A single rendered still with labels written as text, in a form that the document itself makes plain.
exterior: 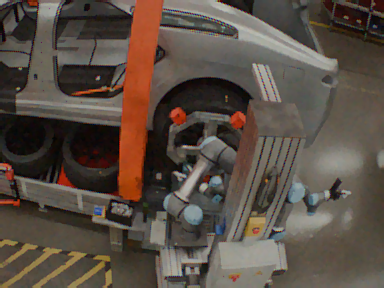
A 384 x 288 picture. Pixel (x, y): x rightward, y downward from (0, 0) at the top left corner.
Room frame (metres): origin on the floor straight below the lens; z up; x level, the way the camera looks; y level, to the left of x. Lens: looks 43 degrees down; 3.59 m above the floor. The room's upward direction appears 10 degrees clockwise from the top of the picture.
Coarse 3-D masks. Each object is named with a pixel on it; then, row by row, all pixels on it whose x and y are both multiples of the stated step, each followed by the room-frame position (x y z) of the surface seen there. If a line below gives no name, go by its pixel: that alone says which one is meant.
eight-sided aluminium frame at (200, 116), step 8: (200, 112) 2.96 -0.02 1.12; (192, 120) 2.90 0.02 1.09; (200, 120) 2.91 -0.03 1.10; (208, 120) 2.92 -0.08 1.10; (216, 120) 2.92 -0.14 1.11; (224, 120) 2.92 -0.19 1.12; (176, 128) 2.90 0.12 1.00; (184, 128) 2.90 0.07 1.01; (232, 128) 2.92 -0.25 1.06; (240, 128) 2.98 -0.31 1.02; (240, 136) 2.93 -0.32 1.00; (168, 144) 2.90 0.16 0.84; (168, 152) 2.89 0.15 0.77; (176, 160) 2.91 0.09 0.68; (216, 168) 2.95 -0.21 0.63
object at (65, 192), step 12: (0, 180) 2.57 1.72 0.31; (24, 180) 2.60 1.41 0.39; (36, 180) 2.64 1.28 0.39; (24, 192) 2.58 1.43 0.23; (48, 192) 2.61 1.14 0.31; (60, 192) 2.62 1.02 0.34; (72, 192) 2.63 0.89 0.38; (84, 192) 2.65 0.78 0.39; (96, 204) 2.64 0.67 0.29; (108, 204) 2.65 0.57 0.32
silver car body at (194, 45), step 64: (0, 0) 3.21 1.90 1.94; (64, 0) 3.23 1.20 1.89; (128, 0) 3.22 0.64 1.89; (192, 0) 3.32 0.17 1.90; (256, 0) 4.90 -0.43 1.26; (0, 64) 3.62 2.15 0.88; (64, 64) 3.76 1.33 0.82; (192, 64) 3.12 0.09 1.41; (320, 64) 3.22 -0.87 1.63; (320, 128) 3.26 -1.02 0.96
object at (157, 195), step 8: (152, 176) 2.95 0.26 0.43; (160, 176) 2.96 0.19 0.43; (152, 184) 2.91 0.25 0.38; (160, 184) 2.91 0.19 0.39; (152, 192) 2.81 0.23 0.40; (160, 192) 2.82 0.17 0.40; (168, 192) 2.84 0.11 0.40; (144, 200) 2.78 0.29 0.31; (152, 200) 2.75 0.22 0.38; (160, 200) 2.76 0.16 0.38; (152, 208) 2.74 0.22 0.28; (160, 208) 2.75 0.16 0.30; (152, 216) 2.80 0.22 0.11
